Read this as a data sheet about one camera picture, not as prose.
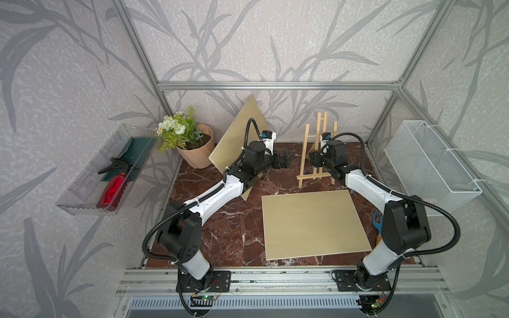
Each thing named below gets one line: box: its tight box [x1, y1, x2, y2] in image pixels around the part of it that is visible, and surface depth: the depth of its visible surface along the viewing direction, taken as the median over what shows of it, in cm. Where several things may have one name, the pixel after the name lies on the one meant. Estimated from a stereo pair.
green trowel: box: [100, 137, 156, 183], surface depth 67 cm
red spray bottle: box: [96, 157, 132, 212], surface depth 60 cm
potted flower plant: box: [154, 106, 216, 169], surface depth 89 cm
